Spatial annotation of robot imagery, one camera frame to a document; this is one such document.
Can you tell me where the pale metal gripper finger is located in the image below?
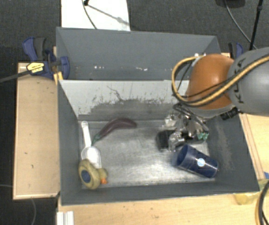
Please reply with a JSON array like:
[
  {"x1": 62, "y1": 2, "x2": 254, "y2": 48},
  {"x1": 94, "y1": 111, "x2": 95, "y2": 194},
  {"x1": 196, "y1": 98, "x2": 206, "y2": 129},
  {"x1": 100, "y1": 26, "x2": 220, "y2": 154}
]
[
  {"x1": 171, "y1": 130, "x2": 187, "y2": 141},
  {"x1": 168, "y1": 138, "x2": 185, "y2": 152}
]

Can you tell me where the small black box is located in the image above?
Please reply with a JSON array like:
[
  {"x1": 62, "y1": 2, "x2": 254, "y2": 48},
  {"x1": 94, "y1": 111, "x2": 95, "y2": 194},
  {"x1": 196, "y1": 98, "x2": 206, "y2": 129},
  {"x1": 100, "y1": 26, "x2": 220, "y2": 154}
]
[{"x1": 155, "y1": 130, "x2": 173, "y2": 152}]

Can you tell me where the dark blue plastic cup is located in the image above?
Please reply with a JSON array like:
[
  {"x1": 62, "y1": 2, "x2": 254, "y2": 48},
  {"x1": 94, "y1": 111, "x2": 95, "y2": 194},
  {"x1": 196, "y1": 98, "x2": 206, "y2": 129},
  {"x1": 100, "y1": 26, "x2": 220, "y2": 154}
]
[{"x1": 171, "y1": 143, "x2": 220, "y2": 179}]

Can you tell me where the grey metal bin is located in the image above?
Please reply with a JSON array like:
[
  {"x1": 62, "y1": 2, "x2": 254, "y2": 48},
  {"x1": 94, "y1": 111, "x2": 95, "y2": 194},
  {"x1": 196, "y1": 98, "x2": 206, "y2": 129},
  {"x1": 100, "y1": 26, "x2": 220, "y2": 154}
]
[{"x1": 55, "y1": 26, "x2": 261, "y2": 206}]

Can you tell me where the purple toy eggplant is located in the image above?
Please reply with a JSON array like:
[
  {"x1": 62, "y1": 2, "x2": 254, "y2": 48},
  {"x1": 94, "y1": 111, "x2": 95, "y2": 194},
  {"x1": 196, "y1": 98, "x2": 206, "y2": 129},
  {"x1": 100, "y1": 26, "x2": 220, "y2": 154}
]
[{"x1": 92, "y1": 117, "x2": 138, "y2": 146}]

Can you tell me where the white plastic scoop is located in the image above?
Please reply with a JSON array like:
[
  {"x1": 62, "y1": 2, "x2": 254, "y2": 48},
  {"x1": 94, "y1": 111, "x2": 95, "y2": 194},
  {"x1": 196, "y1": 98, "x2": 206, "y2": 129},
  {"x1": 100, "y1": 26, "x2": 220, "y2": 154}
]
[{"x1": 80, "y1": 120, "x2": 102, "y2": 170}]

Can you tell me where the yellow toy duck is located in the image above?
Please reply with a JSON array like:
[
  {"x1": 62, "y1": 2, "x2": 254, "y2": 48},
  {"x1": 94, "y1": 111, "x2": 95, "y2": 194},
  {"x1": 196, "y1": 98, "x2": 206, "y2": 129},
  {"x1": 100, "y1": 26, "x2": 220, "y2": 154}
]
[{"x1": 78, "y1": 158, "x2": 109, "y2": 190}]

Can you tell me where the pale wood board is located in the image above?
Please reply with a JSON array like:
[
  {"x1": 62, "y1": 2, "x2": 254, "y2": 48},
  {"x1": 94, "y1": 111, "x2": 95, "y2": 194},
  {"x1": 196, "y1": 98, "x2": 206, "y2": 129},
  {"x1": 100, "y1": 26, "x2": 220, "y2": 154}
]
[{"x1": 13, "y1": 62, "x2": 61, "y2": 200}]

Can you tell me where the black cylinder on white bracket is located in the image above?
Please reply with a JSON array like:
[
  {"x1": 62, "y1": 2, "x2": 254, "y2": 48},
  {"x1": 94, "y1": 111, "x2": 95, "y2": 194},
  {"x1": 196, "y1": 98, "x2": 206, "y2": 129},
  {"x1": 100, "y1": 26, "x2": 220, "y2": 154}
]
[{"x1": 220, "y1": 107, "x2": 243, "y2": 121}]

